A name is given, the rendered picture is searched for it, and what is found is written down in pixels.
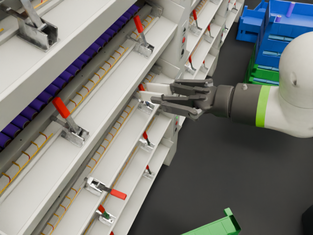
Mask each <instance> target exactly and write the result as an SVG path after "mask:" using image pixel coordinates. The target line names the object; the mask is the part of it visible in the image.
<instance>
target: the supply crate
mask: <svg viewBox="0 0 313 235"><path fill-rule="evenodd" d="M290 4H291V2H290V1H283V0H269V2H268V5H267V8H266V13H265V33H266V34H273V35H281V36H288V37H294V38H296V37H298V36H300V35H302V34H305V33H308V32H312V31H313V4H306V3H298V2H296V3H295V5H294V8H293V11H292V13H291V16H290V17H286V14H287V11H288V9H289V6H290ZM277 15H281V19H280V22H275V20H276V17H277Z"/></svg>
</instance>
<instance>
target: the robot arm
mask: <svg viewBox="0 0 313 235"><path fill-rule="evenodd" d="M180 83H181V84H180ZM145 86H146V89H147V91H139V94H140V97H141V100H142V101H148V102H151V103H153V104H160V105H161V106H162V109H163V111H164V112H167V113H171V114H175V115H179V116H183V117H187V118H190V119H192V120H193V121H198V117H199V116H200V115H202V114H208V113H211V114H213V115H214V116H216V117H221V118H231V121H232V122H233V123H237V124H245V125H251V126H257V127H263V128H268V129H273V130H277V131H280V132H283V133H286V134H289V135H291V136H294V137H298V138H311V137H313V31H312V32H308V33H305V34H302V35H300V36H298V37H296V38H295V39H293V40H292V41H291V42H290V43H289V44H288V45H287V46H286V47H285V49H284V50H283V52H282V54H281V57H280V60H279V86H269V85H259V84H249V83H237V84H236V86H235V87H234V86H229V85H219V86H218V87H215V86H213V79H211V78H209V79H204V80H198V79H175V82H174V83H171V84H167V83H160V84H158V83H145ZM174 93H175V94H179V95H183V96H187V97H167V96H164V94H166V95H171V94H172V95H173V94H174Z"/></svg>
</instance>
